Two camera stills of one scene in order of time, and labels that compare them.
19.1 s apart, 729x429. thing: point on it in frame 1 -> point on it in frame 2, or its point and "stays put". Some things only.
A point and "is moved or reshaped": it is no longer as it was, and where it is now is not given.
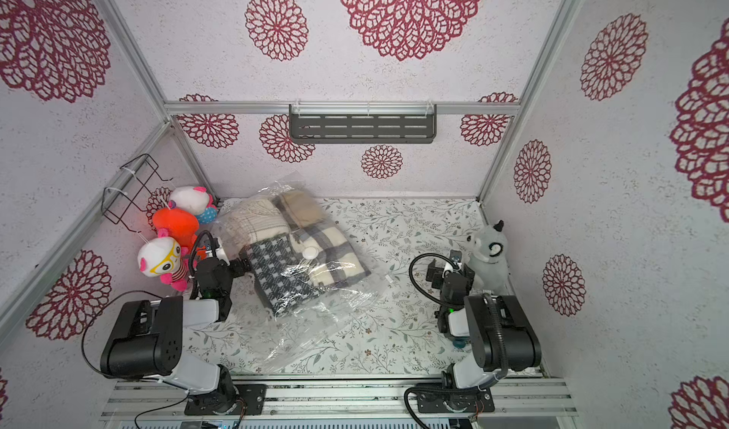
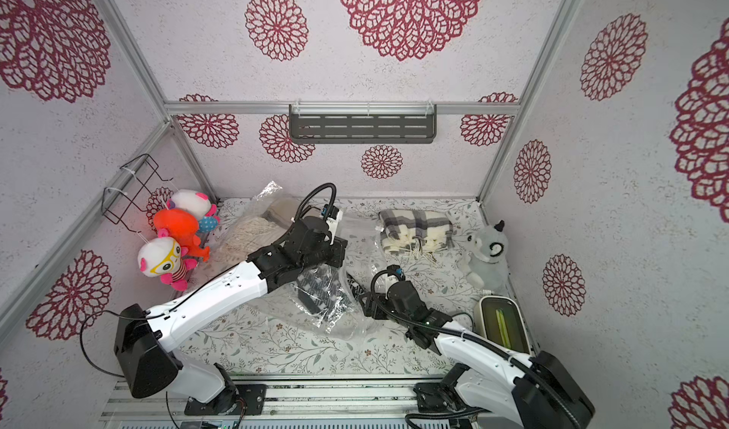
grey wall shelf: [363, 123] stays put
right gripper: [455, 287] -> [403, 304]
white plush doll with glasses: [165, 257] stays put
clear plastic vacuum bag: [307, 289] is moved or reshaped
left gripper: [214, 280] -> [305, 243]
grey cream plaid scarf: [327, 256] -> [415, 231]
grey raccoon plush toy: [488, 259] stays put
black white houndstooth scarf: [282, 277] is moved or reshaped
